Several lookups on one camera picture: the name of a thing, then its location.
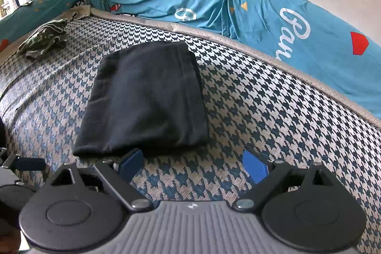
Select olive cloth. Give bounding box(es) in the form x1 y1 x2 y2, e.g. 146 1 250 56
58 4 91 21

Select green camouflage garment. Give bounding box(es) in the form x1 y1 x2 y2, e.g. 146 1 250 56
17 18 69 61

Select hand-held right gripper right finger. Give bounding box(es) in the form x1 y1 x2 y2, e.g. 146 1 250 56
233 150 344 211

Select black pants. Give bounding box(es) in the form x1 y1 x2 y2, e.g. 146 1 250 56
72 40 210 158

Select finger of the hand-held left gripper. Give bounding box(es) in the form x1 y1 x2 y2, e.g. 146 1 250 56
1 154 46 174

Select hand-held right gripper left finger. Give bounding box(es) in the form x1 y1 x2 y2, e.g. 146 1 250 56
45 148 154 211

